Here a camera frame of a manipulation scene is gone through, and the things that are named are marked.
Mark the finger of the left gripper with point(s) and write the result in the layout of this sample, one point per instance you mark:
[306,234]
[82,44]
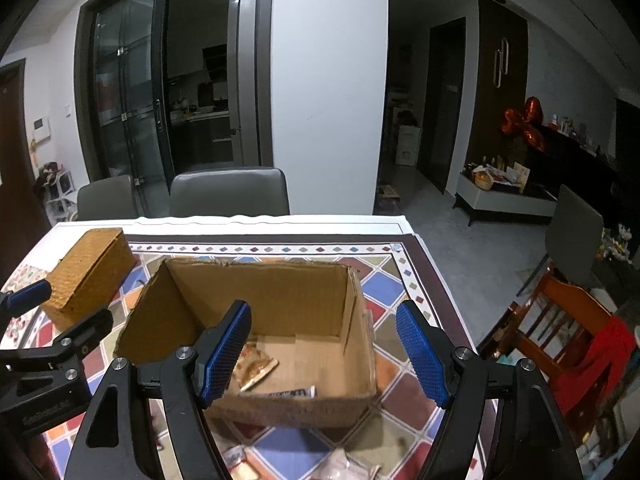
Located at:
[78,341]
[15,304]

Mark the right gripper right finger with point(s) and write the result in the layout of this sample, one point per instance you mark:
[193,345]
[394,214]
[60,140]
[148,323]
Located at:
[530,439]

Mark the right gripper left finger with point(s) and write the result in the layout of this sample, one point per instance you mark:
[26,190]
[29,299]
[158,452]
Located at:
[116,439]

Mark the woven wicker lidded box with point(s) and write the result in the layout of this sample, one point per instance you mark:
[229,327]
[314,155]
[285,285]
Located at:
[88,277]

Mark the white shelf with toys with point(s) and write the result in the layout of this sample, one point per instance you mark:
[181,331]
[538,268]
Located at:
[55,188]

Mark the red cloth on chair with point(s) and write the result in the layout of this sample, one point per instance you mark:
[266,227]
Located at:
[608,353]

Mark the orange clear snack packet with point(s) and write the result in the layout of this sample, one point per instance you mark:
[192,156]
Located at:
[238,465]

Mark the red wooden chair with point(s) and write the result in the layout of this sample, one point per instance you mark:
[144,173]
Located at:
[554,329]

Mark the colourful diamond pattern tablecloth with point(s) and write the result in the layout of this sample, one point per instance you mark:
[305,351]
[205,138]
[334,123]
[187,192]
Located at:
[400,424]

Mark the grey chair left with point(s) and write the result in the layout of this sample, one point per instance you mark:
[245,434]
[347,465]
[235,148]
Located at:
[107,199]

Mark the grey chair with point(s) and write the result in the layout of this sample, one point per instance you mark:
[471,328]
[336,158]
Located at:
[107,199]
[252,192]
[572,239]

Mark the gold snack packet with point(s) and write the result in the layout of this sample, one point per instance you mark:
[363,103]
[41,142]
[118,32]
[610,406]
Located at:
[251,368]

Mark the clear plastic snack bag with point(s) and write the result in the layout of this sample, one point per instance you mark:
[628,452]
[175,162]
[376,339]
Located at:
[338,466]

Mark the black white snack stick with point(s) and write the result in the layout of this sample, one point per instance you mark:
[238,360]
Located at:
[304,393]

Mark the open cardboard box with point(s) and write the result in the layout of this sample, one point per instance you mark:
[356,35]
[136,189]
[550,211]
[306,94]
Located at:
[310,316]

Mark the grey chair right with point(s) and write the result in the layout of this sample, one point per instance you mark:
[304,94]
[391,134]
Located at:
[572,239]

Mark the white low tv bench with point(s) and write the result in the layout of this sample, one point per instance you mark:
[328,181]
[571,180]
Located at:
[497,206]

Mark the grey chair middle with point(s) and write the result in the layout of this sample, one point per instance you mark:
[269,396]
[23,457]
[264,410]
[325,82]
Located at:
[252,192]

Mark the glass sliding door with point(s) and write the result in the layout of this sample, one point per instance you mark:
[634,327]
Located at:
[118,85]

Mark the red foil balloon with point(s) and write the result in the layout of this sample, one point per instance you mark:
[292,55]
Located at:
[526,121]

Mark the silver refrigerator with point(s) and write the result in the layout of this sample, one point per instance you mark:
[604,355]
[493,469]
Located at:
[242,82]

